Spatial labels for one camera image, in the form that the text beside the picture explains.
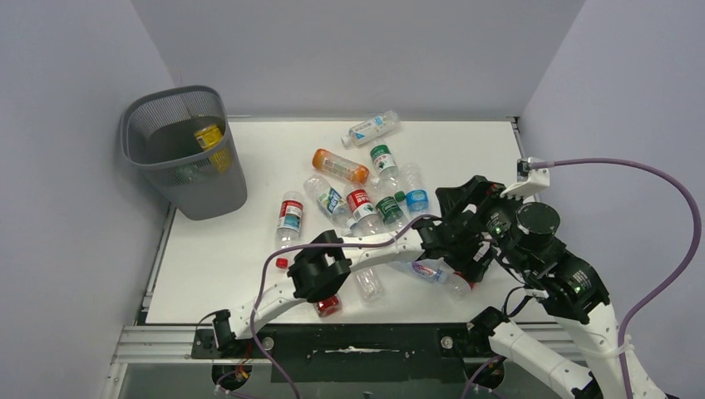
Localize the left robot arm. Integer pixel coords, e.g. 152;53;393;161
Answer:
211;214;497;352

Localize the brown tea bottle red base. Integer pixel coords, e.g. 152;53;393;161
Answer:
313;294;343;318

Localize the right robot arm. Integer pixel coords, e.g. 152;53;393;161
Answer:
436;175;664;398

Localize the clear bottle red white label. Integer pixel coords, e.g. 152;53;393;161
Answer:
344;183;385;236

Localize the green tinted bottle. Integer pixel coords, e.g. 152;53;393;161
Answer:
174;165;210;185

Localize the clear bottle green white label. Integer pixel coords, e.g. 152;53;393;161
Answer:
370;142;406;203

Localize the clear bottle dark green label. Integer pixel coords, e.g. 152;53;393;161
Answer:
371;180;409;231

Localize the orange tinted bottle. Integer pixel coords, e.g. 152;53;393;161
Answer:
312;149;370;185

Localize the clear bottle red teal label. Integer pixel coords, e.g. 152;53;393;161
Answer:
274;190;304;250

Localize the aluminium frame rail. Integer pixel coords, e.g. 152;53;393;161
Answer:
111;323;584;364

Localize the grey mesh waste bin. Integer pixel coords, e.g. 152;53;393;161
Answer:
120;85;248;220

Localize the yellow juice bottle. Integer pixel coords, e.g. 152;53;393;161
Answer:
194;124;232;174

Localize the clear bottle blue green label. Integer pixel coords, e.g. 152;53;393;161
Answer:
303;175;357;230

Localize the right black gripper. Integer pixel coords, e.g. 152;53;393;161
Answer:
432;173;529;271

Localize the clear unlabelled bottle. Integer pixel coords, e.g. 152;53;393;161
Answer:
352;268;386;303

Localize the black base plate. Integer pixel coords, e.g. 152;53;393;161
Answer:
190;322;521;385

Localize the clear blue bottle purple label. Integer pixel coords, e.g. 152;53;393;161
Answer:
388;259;453;286

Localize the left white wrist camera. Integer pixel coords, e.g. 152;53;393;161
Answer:
473;244;495;270

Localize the clear bottle white blue label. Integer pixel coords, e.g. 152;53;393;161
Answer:
340;111;401;148

